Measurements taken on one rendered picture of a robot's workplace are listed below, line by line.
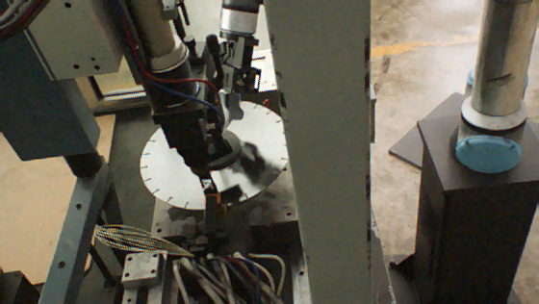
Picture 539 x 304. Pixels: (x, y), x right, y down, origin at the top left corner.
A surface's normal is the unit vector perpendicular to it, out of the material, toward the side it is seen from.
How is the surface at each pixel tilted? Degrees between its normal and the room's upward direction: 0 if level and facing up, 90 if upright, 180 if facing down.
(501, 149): 98
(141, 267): 0
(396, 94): 0
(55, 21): 90
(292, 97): 90
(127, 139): 0
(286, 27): 90
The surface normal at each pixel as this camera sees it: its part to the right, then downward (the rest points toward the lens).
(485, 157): -0.29, 0.79
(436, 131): -0.14, -0.70
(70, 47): 0.04, 0.70
